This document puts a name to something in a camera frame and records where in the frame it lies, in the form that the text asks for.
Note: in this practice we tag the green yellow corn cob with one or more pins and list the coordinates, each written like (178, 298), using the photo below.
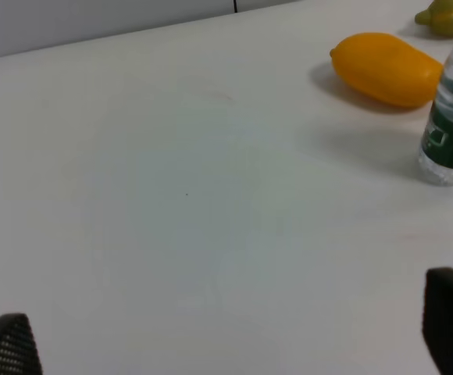
(438, 17)

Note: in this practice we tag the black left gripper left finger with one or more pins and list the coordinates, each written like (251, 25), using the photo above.
(18, 350)

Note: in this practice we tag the orange mango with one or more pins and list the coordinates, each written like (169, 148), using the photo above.
(386, 68)

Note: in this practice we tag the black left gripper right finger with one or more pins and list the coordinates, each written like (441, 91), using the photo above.
(437, 327)

